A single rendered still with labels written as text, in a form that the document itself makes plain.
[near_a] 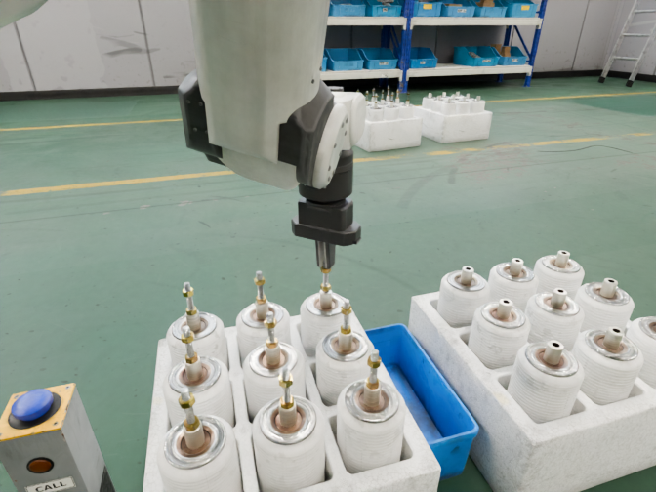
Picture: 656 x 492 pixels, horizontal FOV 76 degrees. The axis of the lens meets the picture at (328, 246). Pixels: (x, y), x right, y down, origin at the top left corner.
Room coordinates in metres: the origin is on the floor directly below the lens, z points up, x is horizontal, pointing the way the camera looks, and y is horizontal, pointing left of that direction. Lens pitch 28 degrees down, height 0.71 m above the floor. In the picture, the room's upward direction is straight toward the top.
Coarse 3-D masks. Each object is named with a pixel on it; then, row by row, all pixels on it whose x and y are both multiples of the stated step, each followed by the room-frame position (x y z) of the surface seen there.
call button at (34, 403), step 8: (32, 392) 0.36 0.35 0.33; (40, 392) 0.36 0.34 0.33; (48, 392) 0.36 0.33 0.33; (16, 400) 0.35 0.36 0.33; (24, 400) 0.35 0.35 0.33; (32, 400) 0.35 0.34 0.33; (40, 400) 0.35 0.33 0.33; (48, 400) 0.35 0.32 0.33; (16, 408) 0.34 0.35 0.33; (24, 408) 0.34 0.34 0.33; (32, 408) 0.34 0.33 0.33; (40, 408) 0.34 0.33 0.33; (48, 408) 0.35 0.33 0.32; (16, 416) 0.33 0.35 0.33; (24, 416) 0.33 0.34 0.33; (32, 416) 0.33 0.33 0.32; (40, 416) 0.34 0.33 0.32
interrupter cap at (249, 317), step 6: (252, 306) 0.64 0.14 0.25; (270, 306) 0.64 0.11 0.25; (276, 306) 0.64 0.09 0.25; (246, 312) 0.62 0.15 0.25; (252, 312) 0.62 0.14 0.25; (276, 312) 0.62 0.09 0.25; (282, 312) 0.62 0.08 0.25; (246, 318) 0.60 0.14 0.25; (252, 318) 0.60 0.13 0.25; (258, 318) 0.60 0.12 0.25; (276, 318) 0.60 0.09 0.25; (246, 324) 0.58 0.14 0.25; (252, 324) 0.58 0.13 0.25; (258, 324) 0.58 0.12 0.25
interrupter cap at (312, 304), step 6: (318, 294) 0.68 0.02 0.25; (336, 294) 0.67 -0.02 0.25; (312, 300) 0.66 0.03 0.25; (318, 300) 0.66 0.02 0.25; (336, 300) 0.66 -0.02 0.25; (342, 300) 0.66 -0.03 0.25; (306, 306) 0.64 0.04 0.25; (312, 306) 0.64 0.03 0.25; (318, 306) 0.64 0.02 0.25; (336, 306) 0.64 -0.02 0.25; (312, 312) 0.62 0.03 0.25; (318, 312) 0.62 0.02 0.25; (324, 312) 0.62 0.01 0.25; (330, 312) 0.62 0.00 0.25; (336, 312) 0.62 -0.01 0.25
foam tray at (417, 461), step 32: (352, 320) 0.69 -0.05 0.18; (160, 352) 0.59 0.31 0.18; (160, 384) 0.52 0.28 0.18; (160, 416) 0.45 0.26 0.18; (416, 448) 0.40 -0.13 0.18; (160, 480) 0.35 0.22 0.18; (256, 480) 0.35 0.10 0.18; (352, 480) 0.35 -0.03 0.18; (384, 480) 0.35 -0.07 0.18; (416, 480) 0.36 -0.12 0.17
